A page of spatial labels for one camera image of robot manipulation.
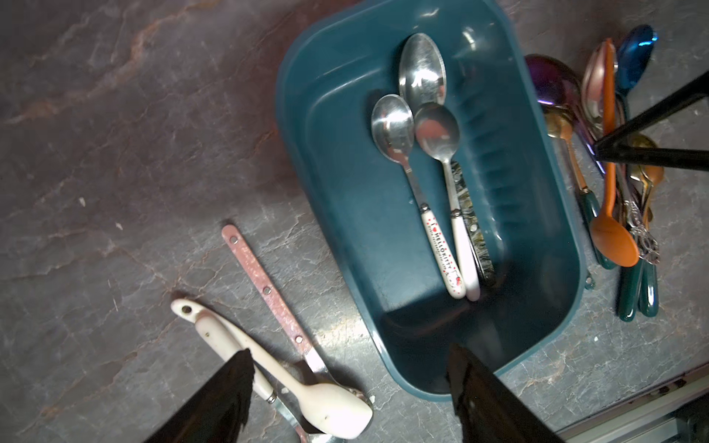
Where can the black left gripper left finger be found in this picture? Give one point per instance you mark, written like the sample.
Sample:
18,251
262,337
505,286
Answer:
219,410

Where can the pink handled spoon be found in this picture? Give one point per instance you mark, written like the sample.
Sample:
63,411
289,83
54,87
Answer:
282,313

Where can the white handle steel spoon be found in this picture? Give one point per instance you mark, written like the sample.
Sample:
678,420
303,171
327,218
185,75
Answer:
438,134

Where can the orange plastic spoon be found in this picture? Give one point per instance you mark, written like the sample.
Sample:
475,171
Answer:
609,236

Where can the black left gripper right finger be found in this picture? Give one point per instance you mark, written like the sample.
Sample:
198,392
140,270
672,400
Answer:
487,409

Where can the blue metallic spoon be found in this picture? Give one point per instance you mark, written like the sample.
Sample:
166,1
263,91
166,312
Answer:
633,56

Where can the patterned handle steel spoon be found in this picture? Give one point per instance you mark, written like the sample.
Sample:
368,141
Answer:
422,79

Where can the aluminium rail frame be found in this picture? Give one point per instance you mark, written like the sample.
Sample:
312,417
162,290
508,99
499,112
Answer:
676,411

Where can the gold spoon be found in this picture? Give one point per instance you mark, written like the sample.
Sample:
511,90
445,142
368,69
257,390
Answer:
647,175

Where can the purple iridescent spoon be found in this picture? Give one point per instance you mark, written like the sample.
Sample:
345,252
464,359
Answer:
558,88

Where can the teal plastic storage box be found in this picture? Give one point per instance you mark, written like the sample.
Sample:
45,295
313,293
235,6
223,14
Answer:
330,79

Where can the white handled steel spoon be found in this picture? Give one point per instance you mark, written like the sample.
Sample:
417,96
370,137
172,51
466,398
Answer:
260,382

